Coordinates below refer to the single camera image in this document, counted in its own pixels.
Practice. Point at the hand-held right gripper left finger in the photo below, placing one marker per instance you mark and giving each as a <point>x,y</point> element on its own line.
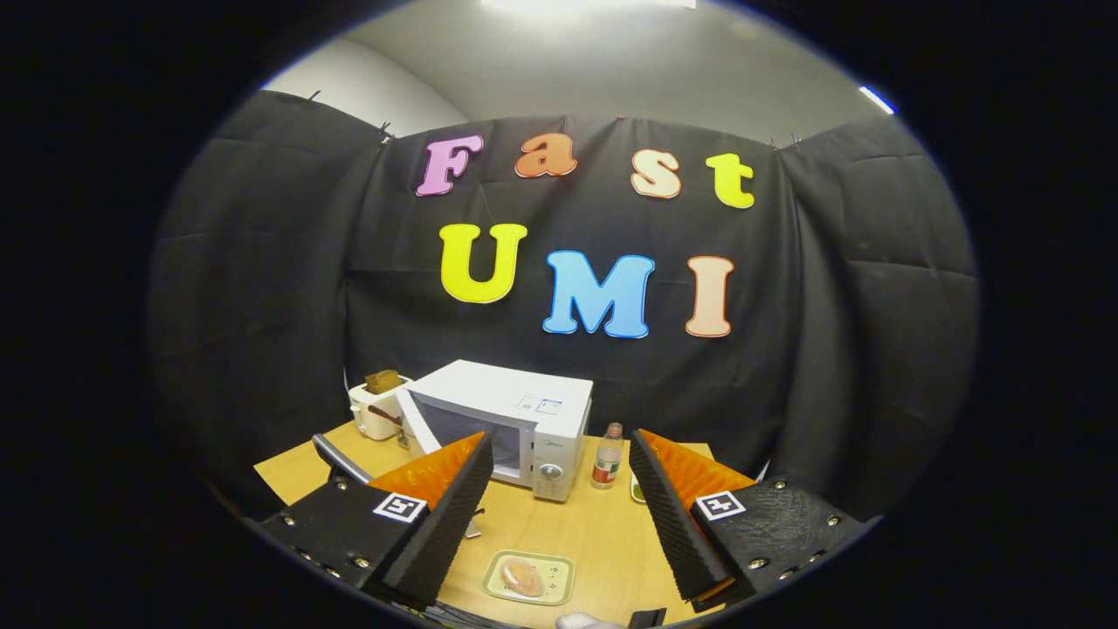
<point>445,524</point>

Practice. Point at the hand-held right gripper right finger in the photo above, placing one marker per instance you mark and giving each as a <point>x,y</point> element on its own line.
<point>668,524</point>

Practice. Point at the orange sugared donut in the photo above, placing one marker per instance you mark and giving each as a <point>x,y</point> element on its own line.
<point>522,577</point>

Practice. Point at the white microwave oven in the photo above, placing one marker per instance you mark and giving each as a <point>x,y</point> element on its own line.
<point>515,389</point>

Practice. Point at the white toaster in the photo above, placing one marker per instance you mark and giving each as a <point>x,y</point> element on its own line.
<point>371,425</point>

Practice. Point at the white divided plate with beans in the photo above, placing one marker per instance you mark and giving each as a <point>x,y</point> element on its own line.
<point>638,491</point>

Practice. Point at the clear bottle with red label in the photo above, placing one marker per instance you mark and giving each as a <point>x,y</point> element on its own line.
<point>607,463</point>

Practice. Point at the brown bread slice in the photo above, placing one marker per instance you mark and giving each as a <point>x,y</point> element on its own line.
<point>383,381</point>

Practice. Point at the pale green tray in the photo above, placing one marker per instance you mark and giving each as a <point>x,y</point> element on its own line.
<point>556,570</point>

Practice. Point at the black backdrop cloth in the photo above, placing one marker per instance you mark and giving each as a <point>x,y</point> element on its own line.
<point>262,306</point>

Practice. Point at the ceiling light panel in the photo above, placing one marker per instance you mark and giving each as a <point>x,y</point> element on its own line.
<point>877,100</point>

